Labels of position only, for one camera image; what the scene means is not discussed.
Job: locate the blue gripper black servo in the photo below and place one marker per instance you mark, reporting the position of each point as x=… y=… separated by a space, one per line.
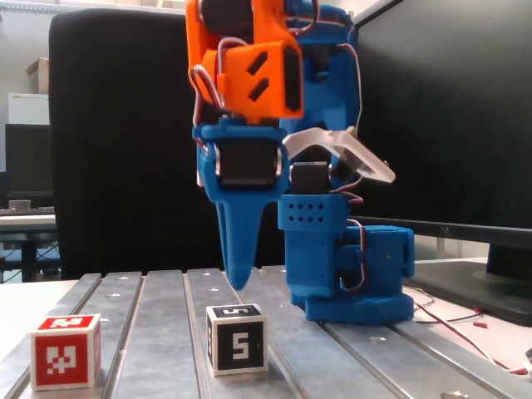
x=245 y=164

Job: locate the black cube with number five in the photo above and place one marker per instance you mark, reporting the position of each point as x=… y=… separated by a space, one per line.
x=239 y=345

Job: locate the red cube with white pattern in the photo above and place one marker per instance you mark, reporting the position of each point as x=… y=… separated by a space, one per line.
x=62 y=357

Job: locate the black office chair back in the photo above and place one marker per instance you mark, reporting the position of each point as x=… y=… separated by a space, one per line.
x=124 y=145

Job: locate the black keyboard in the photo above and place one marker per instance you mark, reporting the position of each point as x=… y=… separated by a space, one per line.
x=29 y=210

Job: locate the white office desk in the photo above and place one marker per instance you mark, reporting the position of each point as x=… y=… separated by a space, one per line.
x=25 y=222

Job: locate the small grey device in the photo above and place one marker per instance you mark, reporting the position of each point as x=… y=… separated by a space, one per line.
x=20 y=205

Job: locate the small black flat screen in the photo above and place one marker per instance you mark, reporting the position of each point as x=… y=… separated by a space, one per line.
x=29 y=158

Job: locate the white cabinet with yellow label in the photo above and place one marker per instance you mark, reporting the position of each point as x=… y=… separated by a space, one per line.
x=29 y=110

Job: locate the black Dell monitor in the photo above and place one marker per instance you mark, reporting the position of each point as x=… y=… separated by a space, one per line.
x=457 y=104

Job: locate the brown cardboard box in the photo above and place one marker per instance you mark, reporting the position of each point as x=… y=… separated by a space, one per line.
x=40 y=75

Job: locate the aluminium slotted base plate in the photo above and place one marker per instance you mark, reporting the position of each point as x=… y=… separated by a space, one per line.
x=166 y=353

